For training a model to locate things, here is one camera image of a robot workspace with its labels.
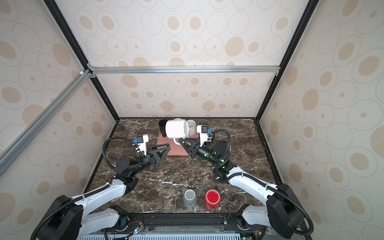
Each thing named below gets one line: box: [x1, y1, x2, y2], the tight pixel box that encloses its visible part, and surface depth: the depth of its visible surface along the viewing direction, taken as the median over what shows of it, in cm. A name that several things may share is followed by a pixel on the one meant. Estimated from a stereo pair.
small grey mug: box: [182, 189, 198, 209], surface depth 76 cm
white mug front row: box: [165, 118, 189, 145], surface depth 64 cm
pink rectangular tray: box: [156, 132, 189, 156], surface depth 67 cm
